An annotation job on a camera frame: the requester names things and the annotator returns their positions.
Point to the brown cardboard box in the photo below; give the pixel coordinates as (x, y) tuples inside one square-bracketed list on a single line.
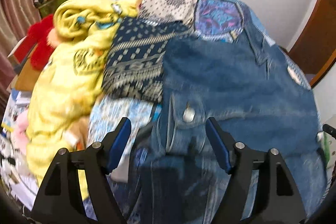
[(27, 78)]

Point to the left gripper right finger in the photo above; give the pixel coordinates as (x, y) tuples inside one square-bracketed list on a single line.
[(261, 188)]

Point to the striped red curtain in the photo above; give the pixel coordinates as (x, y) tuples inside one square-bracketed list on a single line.
[(16, 18)]

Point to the blue denim jacket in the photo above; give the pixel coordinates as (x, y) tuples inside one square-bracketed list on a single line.
[(257, 94)]

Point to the wooden wardrobe with sliding door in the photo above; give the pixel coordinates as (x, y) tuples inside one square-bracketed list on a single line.
[(314, 50)]

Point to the patchwork blue bedspread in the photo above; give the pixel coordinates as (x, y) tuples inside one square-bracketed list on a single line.
[(134, 68)]

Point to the red plush toy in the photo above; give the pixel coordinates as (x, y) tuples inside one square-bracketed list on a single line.
[(36, 40)]

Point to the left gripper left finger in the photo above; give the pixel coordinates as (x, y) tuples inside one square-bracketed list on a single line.
[(75, 188)]

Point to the yellow fleece blanket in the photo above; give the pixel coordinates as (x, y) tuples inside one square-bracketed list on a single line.
[(69, 84)]

